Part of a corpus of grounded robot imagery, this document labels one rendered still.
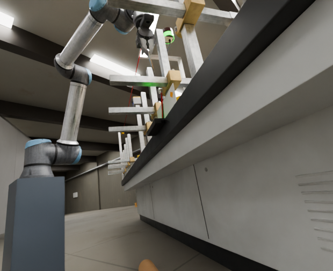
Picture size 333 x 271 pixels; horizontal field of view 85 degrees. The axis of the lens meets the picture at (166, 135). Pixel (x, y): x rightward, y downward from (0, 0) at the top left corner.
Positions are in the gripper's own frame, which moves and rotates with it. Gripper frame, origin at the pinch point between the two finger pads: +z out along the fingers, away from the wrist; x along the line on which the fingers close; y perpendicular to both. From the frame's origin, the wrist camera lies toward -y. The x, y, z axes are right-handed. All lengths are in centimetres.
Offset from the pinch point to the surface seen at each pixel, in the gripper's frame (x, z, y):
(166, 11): 1.0, 8.1, -26.6
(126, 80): 12.0, 17.5, -3.1
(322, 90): -15, 49, -47
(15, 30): 146, -225, 218
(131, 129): 4, 20, 47
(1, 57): 199, -234, 298
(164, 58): -7.6, 2.2, 0.7
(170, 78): -5.3, 18.1, -6.5
